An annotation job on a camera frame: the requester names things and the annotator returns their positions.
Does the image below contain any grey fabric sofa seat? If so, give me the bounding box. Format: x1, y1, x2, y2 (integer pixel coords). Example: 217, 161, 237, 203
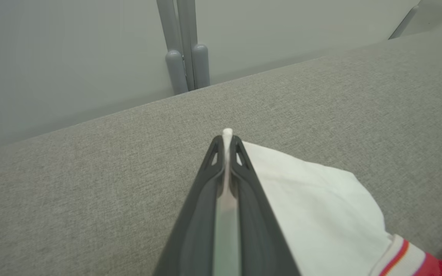
0, 29, 442, 276

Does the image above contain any grey slanted partition post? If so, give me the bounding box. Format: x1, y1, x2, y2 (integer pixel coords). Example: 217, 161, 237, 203
388, 4, 421, 40

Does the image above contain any grey double partition post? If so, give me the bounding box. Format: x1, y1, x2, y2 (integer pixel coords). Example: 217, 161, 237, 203
156, 0, 211, 95

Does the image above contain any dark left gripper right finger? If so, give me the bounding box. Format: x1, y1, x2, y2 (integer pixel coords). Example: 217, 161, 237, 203
229, 135, 302, 276

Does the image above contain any red shorts white striped trim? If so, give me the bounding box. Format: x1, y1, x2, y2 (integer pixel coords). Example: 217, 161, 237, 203
212, 128, 442, 276

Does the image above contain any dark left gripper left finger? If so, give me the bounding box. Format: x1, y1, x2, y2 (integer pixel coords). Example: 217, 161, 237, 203
153, 135, 226, 276

